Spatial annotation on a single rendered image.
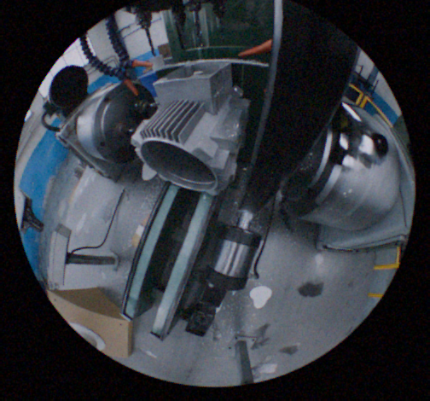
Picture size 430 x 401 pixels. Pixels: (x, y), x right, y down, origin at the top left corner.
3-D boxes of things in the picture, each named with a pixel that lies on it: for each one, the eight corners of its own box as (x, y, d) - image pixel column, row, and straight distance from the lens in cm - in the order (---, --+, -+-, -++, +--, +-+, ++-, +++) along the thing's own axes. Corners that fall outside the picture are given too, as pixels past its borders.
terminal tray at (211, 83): (191, 90, 36) (185, 64, 34) (233, 91, 32) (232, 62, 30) (164, 115, 27) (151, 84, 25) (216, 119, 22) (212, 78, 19)
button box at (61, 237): (72, 229, 48) (58, 221, 48) (68, 238, 41) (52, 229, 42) (65, 273, 56) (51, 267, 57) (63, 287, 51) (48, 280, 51)
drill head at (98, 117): (121, 125, 78) (98, 89, 73) (175, 125, 51) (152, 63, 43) (93, 164, 72) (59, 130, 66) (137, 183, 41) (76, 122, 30)
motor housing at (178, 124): (188, 130, 45) (174, 78, 37) (246, 140, 40) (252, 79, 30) (159, 181, 36) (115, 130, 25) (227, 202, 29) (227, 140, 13)
